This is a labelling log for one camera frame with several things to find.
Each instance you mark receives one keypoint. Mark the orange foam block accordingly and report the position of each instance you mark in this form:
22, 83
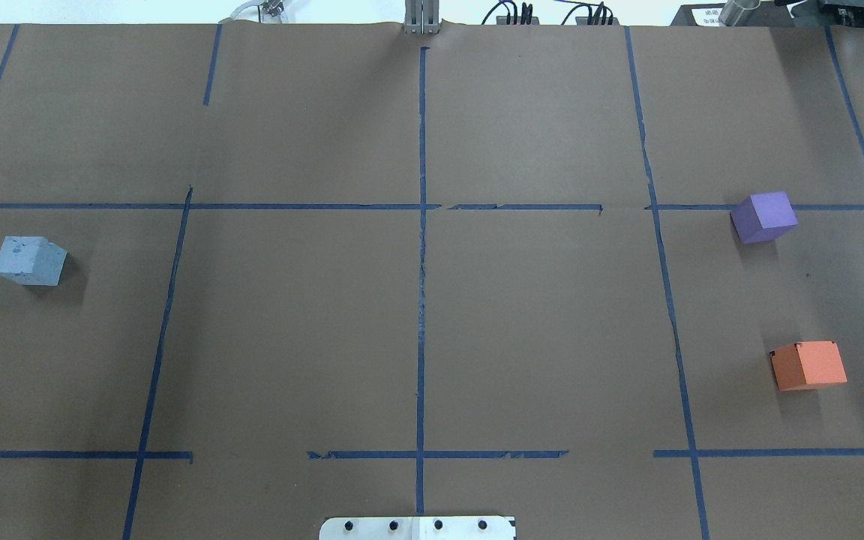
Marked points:
808, 365

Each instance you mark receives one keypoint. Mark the aluminium frame post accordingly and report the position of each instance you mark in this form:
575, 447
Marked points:
422, 17

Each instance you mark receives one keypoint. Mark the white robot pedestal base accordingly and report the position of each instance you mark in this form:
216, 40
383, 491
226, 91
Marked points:
420, 527

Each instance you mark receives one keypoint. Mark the light blue foam block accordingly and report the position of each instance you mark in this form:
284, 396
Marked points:
31, 261

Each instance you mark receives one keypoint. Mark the purple foam block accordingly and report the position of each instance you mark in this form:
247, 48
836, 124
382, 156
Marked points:
763, 217

